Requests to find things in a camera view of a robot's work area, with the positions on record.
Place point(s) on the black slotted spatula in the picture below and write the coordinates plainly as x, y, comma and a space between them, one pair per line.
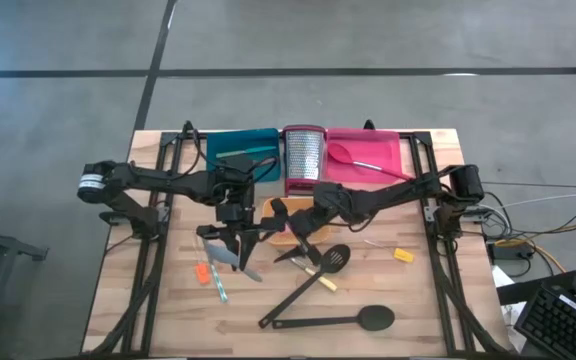
327, 266

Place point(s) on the yellow plastic bin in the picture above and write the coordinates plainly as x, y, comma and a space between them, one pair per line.
272, 239

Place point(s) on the red box grater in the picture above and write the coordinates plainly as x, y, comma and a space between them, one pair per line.
304, 155

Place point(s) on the teal plastic bin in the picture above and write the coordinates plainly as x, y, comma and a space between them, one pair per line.
238, 137

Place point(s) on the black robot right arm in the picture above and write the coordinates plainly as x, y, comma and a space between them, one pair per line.
393, 192

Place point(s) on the yellow-headed clear pick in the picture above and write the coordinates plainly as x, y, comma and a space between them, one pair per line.
404, 255

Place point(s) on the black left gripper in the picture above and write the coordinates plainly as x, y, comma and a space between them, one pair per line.
248, 200

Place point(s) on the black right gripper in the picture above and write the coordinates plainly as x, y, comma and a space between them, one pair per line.
313, 217

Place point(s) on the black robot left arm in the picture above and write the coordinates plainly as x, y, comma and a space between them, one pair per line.
168, 180

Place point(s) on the black keyboard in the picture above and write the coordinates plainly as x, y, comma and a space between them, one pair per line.
563, 325

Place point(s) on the black solid spoon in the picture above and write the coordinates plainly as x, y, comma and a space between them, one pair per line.
375, 318

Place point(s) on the black metal stand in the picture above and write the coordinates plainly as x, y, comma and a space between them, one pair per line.
13, 245

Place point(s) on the pink plastic bin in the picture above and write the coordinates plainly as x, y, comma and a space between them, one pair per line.
383, 145

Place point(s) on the black power strip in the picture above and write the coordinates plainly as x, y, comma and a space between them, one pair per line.
510, 251

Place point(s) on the black aluminium mounting frame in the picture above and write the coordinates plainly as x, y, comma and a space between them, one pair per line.
169, 137

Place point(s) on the black side desk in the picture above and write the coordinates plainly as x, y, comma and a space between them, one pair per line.
528, 292

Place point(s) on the white paper sheets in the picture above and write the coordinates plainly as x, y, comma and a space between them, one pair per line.
503, 280

